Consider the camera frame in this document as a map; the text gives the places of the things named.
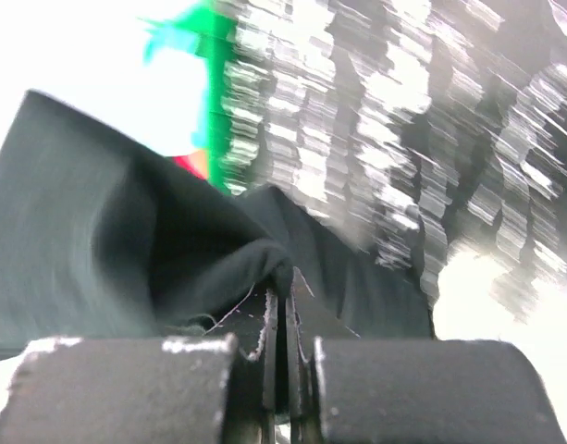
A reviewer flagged red t shirt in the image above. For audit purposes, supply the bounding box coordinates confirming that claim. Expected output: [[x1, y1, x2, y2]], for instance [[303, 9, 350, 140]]
[[173, 149, 210, 180]]

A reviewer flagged light blue t shirt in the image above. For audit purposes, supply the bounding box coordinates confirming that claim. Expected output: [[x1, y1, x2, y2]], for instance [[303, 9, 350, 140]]
[[142, 21, 209, 156]]

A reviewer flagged green plastic bin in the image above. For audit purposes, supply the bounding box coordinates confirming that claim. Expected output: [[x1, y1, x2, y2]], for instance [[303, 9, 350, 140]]
[[143, 1, 237, 192]]

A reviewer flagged black t shirt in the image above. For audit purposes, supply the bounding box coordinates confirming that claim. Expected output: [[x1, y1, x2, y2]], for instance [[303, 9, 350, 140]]
[[0, 92, 433, 353]]

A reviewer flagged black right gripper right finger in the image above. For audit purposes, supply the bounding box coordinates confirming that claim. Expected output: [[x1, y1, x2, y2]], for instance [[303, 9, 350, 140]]
[[286, 281, 564, 443]]

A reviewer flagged black marble pattern mat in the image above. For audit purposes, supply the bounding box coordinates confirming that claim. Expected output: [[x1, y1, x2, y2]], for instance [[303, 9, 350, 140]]
[[217, 1, 567, 319]]

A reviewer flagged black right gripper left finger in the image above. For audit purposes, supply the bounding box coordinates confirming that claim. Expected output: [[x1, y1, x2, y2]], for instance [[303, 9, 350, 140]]
[[0, 290, 277, 443]]

